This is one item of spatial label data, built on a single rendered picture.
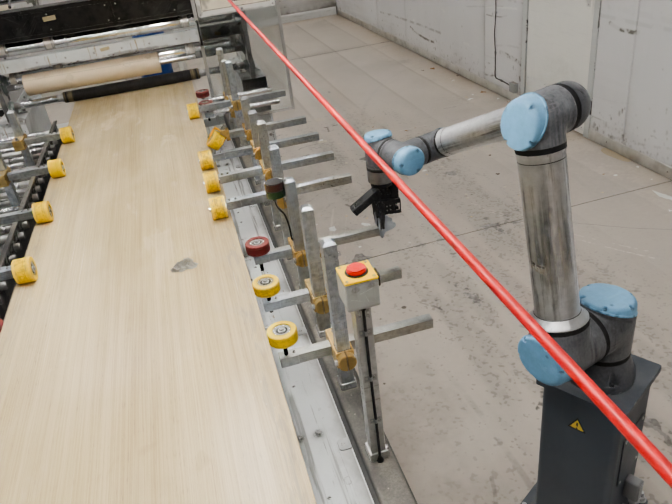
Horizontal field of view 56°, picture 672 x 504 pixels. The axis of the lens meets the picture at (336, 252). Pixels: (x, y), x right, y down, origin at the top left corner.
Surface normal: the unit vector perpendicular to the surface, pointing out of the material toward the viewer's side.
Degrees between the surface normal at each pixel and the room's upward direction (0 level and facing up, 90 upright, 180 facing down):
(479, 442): 0
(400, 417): 0
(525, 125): 83
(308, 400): 0
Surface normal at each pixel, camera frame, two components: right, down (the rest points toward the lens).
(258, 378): -0.11, -0.86
